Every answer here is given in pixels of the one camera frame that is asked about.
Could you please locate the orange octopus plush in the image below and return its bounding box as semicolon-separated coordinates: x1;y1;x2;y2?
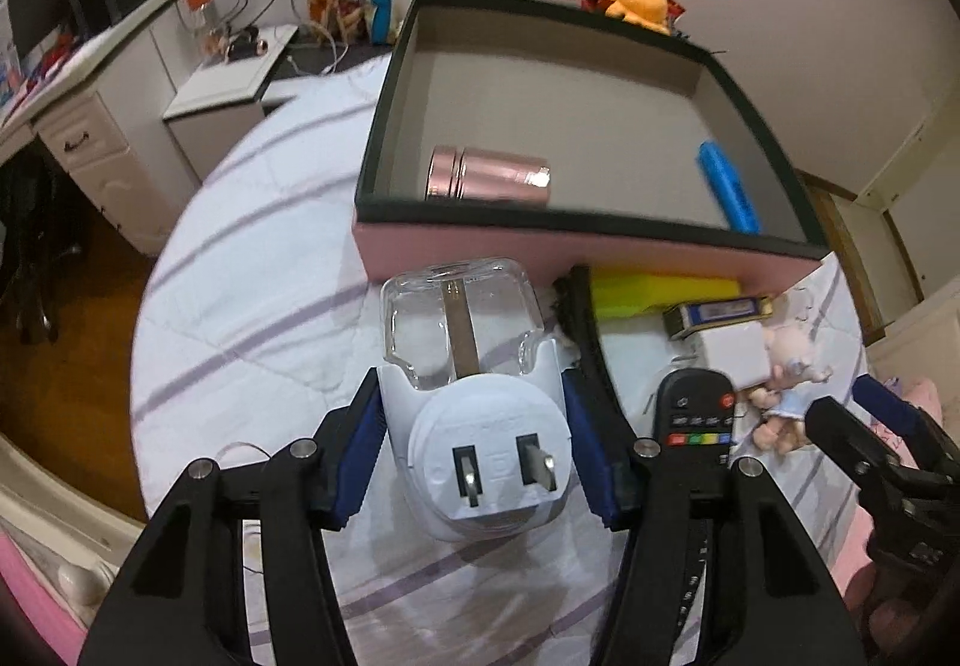
606;0;670;32

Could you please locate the white cabinet with dark top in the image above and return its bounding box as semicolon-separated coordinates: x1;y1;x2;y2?
163;23;398;187

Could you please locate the white plug-in mosquito repellent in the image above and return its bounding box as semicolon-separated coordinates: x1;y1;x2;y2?
379;259;575;543

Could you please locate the pink floral bedsheet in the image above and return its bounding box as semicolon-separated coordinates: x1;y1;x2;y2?
840;375;960;637

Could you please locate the black office chair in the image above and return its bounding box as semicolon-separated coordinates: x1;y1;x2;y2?
0;148;85;346

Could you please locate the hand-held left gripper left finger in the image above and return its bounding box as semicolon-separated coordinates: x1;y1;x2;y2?
79;366;387;666

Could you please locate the white charging cable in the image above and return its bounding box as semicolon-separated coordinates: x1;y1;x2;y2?
287;28;352;76

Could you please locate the blue highlighter marker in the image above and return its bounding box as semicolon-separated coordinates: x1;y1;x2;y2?
697;141;762;233

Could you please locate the white desk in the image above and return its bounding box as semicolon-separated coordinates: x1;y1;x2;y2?
0;0;205;260

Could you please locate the black remote control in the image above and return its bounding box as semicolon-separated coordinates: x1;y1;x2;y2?
649;370;740;479

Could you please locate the small blue gold box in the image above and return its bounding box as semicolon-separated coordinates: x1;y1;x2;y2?
662;295;776;339

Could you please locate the white striped quilt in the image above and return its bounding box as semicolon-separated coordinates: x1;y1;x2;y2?
131;51;875;666

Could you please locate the white power adapter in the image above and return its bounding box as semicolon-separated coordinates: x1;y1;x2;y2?
686;325;773;391

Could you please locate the black monitor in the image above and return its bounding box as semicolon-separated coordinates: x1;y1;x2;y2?
2;0;85;65

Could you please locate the pink pig doll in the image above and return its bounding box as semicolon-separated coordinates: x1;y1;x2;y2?
750;325;835;458

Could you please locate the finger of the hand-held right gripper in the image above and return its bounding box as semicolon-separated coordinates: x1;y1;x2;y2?
806;396;927;524
851;373;960;487

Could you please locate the small dark gadget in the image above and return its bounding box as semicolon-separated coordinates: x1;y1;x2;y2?
223;25;272;65

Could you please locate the cream wooden bed frame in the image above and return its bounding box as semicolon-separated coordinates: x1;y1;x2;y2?
0;432;149;633

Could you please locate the yellow-green flat box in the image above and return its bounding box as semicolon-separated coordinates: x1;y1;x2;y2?
589;267;743;320

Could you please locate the yellow blue snack bag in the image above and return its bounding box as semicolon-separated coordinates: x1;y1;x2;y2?
370;0;398;46

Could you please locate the dark-rimmed pink cardboard box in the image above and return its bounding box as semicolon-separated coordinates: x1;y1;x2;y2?
352;0;830;296

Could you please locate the bottle with orange cap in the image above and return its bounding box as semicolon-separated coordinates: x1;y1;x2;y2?
182;0;217;61

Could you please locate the rose gold metal cylinder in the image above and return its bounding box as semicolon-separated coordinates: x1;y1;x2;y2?
424;145;554;202

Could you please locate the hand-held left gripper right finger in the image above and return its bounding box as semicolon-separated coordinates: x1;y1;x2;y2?
559;370;848;666

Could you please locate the red storage crate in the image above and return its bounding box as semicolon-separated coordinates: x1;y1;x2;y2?
581;0;687;37

